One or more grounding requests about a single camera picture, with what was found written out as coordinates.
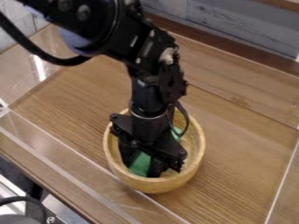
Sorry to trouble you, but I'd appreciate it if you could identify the black cable lower left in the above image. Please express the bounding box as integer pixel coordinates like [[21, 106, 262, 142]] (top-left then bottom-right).
[[0, 196, 49, 224]]

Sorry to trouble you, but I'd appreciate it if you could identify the clear acrylic enclosure wall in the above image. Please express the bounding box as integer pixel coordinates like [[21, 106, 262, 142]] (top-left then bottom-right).
[[0, 10, 299, 224]]

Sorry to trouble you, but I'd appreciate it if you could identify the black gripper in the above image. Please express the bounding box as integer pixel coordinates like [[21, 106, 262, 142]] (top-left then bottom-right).
[[110, 112, 189, 178]]

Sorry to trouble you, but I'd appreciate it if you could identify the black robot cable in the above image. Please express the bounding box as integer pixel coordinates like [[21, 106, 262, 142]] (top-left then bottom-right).
[[167, 100, 193, 138]]

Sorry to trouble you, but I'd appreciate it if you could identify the green rectangular block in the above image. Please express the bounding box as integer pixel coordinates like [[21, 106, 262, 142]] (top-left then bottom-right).
[[127, 125, 185, 178]]

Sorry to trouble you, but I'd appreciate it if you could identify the brown wooden bowl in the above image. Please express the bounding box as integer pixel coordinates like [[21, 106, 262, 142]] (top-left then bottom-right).
[[103, 116, 206, 194]]

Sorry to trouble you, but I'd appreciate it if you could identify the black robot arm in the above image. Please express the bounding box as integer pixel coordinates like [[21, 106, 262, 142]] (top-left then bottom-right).
[[0, 0, 189, 178]]

